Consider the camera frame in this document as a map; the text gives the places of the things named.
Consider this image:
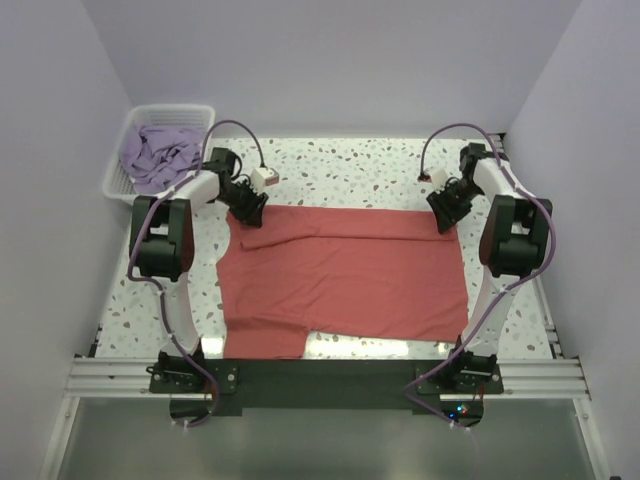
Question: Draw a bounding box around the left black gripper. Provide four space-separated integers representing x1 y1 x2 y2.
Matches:
217 179 269 228

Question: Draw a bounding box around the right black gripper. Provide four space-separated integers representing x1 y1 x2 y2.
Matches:
427 180 483 234

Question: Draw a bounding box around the salmon red t-shirt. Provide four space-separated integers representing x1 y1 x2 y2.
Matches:
217 205 468 360

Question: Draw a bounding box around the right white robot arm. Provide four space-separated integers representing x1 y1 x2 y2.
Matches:
424 143 555 393

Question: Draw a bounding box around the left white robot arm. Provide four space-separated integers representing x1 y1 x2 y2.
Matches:
127 148 279 392

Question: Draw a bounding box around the purple t-shirt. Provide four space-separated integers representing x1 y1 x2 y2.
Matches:
118 124 204 195

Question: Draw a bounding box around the white plastic laundry basket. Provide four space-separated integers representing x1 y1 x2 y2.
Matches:
103 104 215 204

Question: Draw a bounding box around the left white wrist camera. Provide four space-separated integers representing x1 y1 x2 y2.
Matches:
250 167 280 194

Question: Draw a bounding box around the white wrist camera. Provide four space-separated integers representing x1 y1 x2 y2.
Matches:
418 168 449 192
250 167 280 194

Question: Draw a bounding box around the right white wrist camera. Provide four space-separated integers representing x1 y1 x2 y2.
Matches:
418 168 449 192

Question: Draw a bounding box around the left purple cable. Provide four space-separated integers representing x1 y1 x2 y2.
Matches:
124 118 266 429

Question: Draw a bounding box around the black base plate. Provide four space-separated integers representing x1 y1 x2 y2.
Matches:
146 359 504 426

